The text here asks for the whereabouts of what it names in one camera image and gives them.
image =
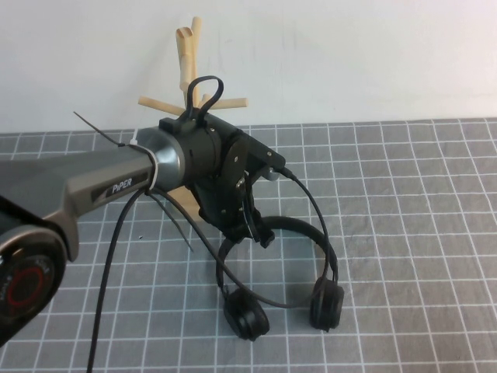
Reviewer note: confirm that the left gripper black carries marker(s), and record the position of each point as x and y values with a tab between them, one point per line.
225	202

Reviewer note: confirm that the black over-ear headphones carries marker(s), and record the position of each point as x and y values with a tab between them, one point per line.
326	307

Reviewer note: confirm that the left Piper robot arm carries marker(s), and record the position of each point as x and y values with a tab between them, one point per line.
97	175

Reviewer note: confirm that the wooden tree headphone stand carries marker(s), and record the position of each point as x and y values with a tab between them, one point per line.
186	50

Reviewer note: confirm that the white zip tie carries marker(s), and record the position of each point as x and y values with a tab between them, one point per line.
154	171

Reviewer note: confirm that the grey white-checked tablecloth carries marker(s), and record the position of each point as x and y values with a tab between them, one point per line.
388	252

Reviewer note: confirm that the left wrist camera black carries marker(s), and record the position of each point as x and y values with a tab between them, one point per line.
268	155

